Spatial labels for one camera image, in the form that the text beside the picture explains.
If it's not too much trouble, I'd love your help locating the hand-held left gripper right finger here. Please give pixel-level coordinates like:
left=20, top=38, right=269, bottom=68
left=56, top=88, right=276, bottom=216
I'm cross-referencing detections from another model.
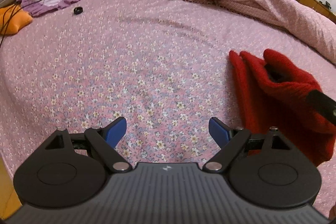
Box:
left=202, top=117, right=293, bottom=173

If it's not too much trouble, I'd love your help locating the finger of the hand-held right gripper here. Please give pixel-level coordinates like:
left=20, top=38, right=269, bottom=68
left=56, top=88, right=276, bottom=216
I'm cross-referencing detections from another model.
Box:
left=307, top=90, right=336, bottom=125

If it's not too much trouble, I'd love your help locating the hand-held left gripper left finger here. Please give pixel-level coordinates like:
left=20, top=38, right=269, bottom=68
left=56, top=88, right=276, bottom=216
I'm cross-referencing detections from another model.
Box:
left=45, top=116, right=133, bottom=173

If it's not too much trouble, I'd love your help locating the red knit sweater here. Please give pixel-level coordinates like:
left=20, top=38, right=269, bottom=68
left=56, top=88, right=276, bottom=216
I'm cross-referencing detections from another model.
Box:
left=228, top=49, right=336, bottom=168

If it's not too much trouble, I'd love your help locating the pink floral bed sheet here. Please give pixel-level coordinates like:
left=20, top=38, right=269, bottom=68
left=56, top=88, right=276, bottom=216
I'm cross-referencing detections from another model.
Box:
left=0, top=0, right=336, bottom=219

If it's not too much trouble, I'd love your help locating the orange cushion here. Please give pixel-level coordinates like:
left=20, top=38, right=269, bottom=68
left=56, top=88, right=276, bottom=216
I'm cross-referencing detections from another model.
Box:
left=0, top=6, right=33, bottom=35

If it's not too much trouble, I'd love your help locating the thin black cable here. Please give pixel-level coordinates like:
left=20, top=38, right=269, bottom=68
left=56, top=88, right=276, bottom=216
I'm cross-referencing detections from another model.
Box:
left=0, top=0, right=47, bottom=47

